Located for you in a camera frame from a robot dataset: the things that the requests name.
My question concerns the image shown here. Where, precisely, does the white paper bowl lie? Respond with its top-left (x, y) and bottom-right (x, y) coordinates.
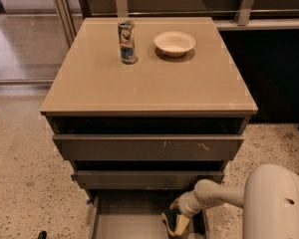
top-left (153, 31), bottom-right (196, 58)

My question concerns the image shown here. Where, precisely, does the blue white drink can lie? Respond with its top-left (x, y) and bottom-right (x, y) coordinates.
top-left (118, 19), bottom-right (137, 64)

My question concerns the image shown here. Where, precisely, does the grey middle drawer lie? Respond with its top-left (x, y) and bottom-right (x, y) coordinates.
top-left (73, 170), bottom-right (224, 190)

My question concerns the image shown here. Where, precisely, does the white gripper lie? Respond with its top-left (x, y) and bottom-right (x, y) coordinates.
top-left (169, 191), bottom-right (202, 236)

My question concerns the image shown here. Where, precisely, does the metal railing frame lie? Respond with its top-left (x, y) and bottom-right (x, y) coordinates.
top-left (53, 0), bottom-right (299, 45)

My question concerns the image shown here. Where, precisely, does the yellow green sponge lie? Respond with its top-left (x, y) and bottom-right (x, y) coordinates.
top-left (161, 209), bottom-right (179, 237)

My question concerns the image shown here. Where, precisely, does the grey top drawer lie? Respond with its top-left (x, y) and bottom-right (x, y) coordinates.
top-left (53, 134), bottom-right (243, 161)

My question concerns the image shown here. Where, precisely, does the grey drawer cabinet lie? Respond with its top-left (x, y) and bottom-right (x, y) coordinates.
top-left (39, 16), bottom-right (259, 239)

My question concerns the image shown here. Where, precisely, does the small black floor object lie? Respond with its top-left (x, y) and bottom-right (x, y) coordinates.
top-left (38, 231), bottom-right (47, 239)

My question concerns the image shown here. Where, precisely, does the open grey bottom drawer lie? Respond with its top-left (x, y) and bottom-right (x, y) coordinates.
top-left (88, 190), bottom-right (209, 239)

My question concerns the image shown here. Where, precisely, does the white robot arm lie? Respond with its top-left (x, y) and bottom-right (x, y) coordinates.
top-left (170, 164), bottom-right (299, 239)

